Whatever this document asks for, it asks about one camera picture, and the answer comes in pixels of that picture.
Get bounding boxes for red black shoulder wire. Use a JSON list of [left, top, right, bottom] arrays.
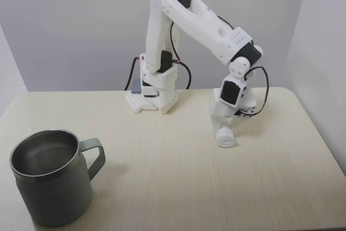
[[169, 21, 181, 63]]

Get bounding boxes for grey table clamp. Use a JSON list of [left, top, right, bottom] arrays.
[[130, 79, 143, 94]]

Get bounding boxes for stainless steel cup with handle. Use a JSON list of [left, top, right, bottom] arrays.
[[9, 129, 107, 228]]

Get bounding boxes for black power cable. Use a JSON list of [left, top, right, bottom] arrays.
[[123, 56, 142, 91], [175, 61, 192, 90]]

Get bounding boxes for red black wrist wire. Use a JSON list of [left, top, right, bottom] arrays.
[[243, 66, 270, 119]]

